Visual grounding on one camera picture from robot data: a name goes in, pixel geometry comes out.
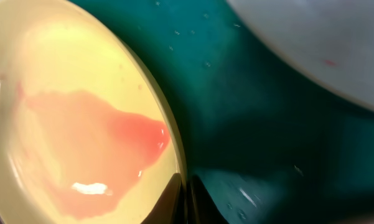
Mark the teal plastic serving tray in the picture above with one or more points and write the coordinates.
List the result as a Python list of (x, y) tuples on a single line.
[(269, 145)]

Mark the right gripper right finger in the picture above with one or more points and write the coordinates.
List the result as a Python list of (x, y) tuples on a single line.
[(201, 208)]

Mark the light blue plate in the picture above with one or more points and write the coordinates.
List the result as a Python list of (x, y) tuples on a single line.
[(329, 41)]

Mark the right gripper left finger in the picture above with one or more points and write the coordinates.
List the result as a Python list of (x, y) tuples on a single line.
[(169, 208)]

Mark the yellow-green plate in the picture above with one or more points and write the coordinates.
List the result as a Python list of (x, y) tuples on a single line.
[(86, 134)]

